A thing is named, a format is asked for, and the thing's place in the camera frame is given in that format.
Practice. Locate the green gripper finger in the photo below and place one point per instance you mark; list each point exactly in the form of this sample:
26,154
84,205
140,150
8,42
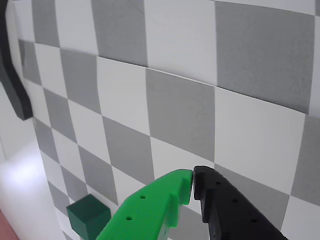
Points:
145,212

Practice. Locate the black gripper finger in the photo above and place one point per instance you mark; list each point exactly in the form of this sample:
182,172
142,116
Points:
230,212

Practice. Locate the dark green cube dice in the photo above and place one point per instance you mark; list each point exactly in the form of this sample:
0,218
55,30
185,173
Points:
87,215

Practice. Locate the grey white checkerboard mat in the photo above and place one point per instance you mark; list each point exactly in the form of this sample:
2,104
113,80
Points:
175,100

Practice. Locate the black cross-shaped stand base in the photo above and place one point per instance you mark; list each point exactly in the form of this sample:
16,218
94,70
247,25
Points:
15,90

